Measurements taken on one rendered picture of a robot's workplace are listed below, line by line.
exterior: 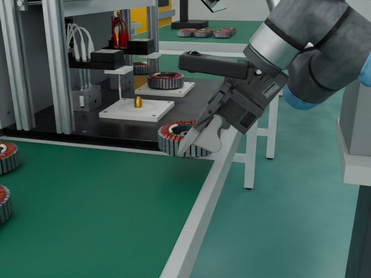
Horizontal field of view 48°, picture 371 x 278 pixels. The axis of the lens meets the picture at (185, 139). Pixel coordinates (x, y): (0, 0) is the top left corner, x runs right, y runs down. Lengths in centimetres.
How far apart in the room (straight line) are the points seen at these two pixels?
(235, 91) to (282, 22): 13
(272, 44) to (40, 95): 67
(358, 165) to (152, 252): 47
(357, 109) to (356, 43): 25
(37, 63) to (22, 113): 19
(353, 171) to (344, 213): 140
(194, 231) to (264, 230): 143
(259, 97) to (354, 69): 15
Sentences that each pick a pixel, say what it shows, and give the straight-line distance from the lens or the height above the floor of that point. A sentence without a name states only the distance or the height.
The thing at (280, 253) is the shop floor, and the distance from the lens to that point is 188.
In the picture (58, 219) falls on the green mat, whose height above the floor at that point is 75.
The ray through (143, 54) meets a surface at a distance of 126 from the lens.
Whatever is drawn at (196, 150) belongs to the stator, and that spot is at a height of 81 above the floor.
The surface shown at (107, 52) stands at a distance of 104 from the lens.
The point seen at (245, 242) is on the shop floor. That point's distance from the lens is 191.
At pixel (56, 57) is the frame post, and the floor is 94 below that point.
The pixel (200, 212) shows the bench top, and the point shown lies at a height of 75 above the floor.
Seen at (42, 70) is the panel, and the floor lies 87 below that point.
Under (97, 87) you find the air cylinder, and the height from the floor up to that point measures 82.
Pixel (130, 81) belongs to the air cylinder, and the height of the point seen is 79.
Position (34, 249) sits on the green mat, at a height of 75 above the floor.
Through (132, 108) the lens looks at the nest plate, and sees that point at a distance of 105.
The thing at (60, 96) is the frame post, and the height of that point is 85.
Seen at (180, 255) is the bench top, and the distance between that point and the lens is 55.
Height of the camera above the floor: 107
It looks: 20 degrees down
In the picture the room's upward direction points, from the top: straight up
